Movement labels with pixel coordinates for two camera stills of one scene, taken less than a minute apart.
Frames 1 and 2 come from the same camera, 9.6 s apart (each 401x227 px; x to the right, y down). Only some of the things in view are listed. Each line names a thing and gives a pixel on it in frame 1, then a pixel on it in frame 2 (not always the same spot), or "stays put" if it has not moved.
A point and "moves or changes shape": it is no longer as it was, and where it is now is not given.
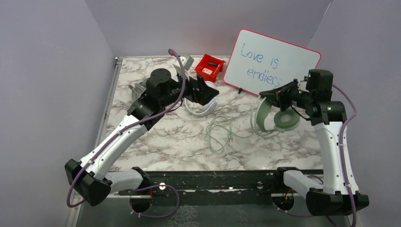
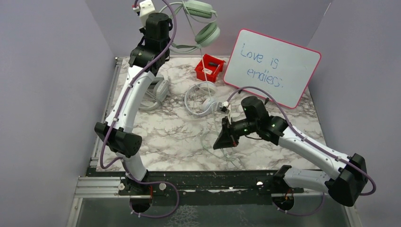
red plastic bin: (210, 67) stays put
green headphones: (285, 120) moves or changes shape
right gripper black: (279, 98) to (227, 137)
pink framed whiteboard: (260, 63) stays put
